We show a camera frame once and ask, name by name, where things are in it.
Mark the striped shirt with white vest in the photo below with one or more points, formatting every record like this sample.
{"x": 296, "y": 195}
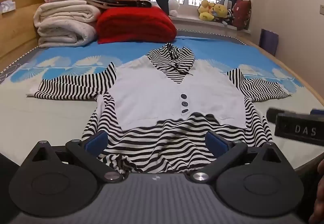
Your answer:
{"x": 174, "y": 102}

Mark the white plush toy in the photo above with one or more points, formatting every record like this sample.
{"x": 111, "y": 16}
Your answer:
{"x": 173, "y": 6}

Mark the wall socket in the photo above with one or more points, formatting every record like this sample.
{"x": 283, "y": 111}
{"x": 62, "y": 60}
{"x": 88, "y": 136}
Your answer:
{"x": 322, "y": 10}

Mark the black studded belt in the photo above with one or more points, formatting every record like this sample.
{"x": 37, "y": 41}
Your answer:
{"x": 121, "y": 2}

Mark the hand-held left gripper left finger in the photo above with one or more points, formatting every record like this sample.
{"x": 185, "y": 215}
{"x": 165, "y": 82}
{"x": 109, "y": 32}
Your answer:
{"x": 97, "y": 143}

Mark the red folded blanket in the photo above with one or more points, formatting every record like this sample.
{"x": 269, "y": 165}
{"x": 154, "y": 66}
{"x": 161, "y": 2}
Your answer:
{"x": 136, "y": 25}

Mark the cream folded blanket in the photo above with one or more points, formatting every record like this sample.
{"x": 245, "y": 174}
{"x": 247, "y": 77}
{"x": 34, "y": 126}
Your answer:
{"x": 63, "y": 23}

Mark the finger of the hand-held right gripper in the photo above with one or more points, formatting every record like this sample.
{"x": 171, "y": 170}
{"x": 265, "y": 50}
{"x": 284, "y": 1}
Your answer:
{"x": 273, "y": 113}

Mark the white windowsill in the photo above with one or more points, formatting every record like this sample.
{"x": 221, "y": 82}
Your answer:
{"x": 197, "y": 23}

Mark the tissue box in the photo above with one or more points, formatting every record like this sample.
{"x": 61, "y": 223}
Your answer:
{"x": 7, "y": 6}

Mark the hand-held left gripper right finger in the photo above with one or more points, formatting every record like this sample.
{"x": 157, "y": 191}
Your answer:
{"x": 217, "y": 145}

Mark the yellow plush toy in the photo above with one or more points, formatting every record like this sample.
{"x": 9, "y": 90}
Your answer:
{"x": 220, "y": 10}
{"x": 206, "y": 10}

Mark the dark red cushion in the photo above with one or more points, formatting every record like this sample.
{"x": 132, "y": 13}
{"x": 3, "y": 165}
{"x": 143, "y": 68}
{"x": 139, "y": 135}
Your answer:
{"x": 241, "y": 13}

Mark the blue and white printed bedsheet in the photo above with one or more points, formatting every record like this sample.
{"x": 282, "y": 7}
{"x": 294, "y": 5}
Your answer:
{"x": 50, "y": 117}

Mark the purple bag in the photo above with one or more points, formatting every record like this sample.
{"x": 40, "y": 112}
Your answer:
{"x": 268, "y": 41}

